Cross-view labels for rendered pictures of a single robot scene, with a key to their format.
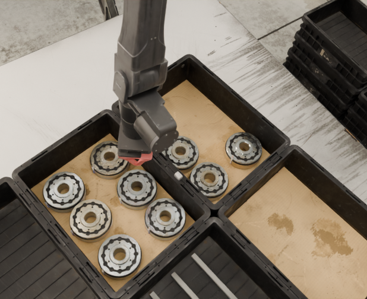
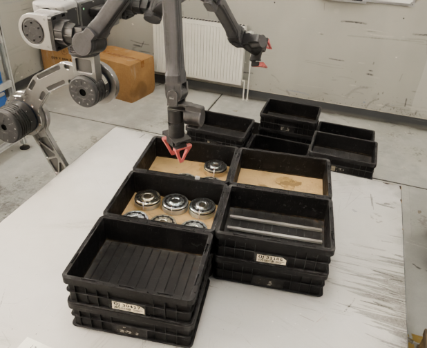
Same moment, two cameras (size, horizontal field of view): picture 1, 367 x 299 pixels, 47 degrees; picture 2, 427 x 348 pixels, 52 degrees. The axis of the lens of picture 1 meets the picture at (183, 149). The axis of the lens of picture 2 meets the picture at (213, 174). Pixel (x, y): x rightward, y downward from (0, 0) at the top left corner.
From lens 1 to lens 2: 1.04 m
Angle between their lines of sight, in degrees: 33
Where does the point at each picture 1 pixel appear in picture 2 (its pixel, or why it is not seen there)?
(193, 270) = (235, 222)
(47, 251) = (148, 252)
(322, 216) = (276, 177)
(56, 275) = (164, 258)
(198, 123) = (181, 169)
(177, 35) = (125, 152)
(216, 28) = (145, 142)
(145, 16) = (179, 54)
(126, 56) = (173, 78)
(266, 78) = not seen: hidden behind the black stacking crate
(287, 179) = (247, 171)
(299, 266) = not seen: hidden behind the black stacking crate
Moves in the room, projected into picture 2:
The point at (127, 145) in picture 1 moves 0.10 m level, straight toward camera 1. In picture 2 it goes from (179, 140) to (197, 152)
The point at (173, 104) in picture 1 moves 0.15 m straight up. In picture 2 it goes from (159, 168) to (158, 139)
